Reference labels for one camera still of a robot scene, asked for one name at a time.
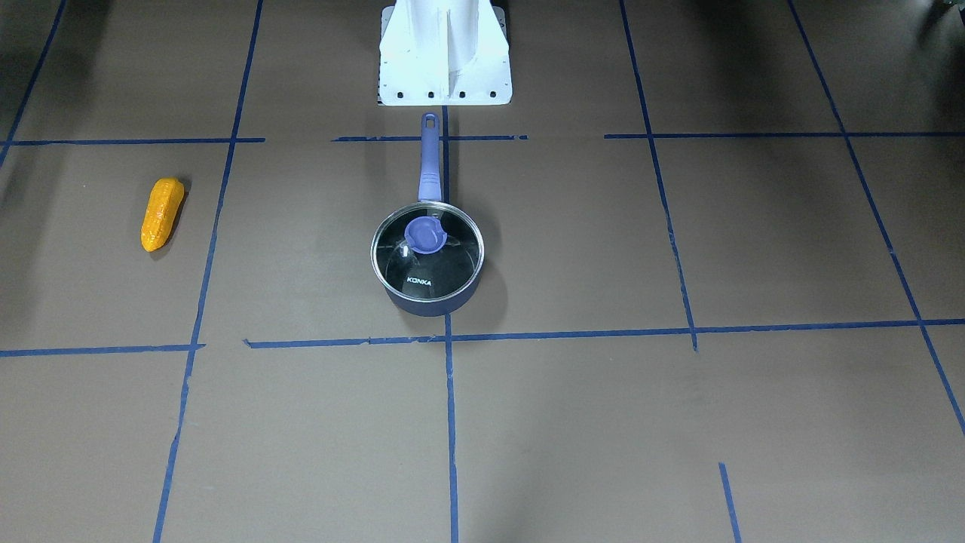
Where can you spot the yellow toy corn cob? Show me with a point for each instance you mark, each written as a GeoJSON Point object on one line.
{"type": "Point", "coordinates": [162, 209]}

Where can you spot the glass pot lid blue knob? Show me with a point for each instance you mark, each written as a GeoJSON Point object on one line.
{"type": "Point", "coordinates": [428, 252]}

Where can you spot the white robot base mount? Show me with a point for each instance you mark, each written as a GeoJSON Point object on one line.
{"type": "Point", "coordinates": [444, 53]}

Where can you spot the dark blue saucepan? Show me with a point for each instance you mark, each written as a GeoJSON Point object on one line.
{"type": "Point", "coordinates": [431, 189]}

